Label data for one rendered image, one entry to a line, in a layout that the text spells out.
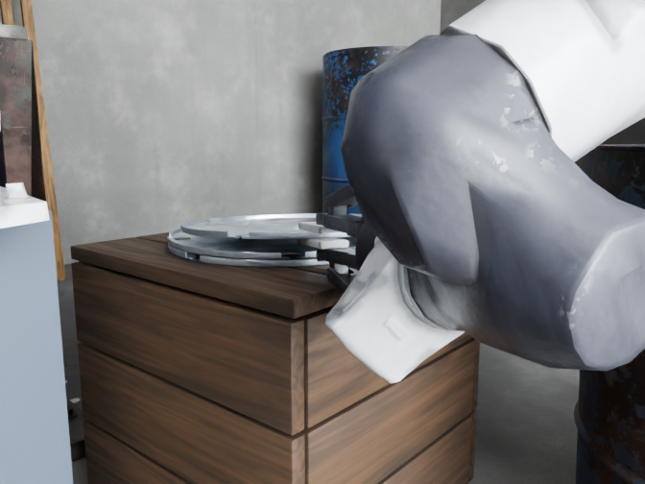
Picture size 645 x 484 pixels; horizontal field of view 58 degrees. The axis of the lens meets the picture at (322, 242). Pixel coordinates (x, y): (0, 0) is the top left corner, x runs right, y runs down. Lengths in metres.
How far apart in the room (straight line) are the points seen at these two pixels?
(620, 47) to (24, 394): 0.35
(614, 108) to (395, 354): 0.19
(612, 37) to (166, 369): 0.54
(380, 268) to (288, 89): 2.75
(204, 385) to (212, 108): 2.25
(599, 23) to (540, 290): 0.13
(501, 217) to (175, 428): 0.52
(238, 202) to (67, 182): 0.82
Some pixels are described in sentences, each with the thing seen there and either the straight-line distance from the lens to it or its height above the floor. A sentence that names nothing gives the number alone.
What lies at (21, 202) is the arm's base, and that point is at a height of 0.46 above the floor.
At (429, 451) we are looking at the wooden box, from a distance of 0.79.
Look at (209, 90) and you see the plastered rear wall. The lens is 2.81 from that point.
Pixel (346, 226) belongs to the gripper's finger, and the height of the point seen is 0.41.
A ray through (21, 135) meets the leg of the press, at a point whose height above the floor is 0.49.
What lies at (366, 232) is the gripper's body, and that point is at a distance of 0.43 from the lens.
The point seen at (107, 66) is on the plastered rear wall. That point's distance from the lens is 2.58.
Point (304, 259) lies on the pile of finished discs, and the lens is 0.64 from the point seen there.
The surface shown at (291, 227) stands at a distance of 0.69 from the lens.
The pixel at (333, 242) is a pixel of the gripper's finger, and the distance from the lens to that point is 0.58.
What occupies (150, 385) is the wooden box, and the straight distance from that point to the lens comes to 0.72.
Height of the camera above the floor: 0.49
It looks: 10 degrees down
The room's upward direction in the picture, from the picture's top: straight up
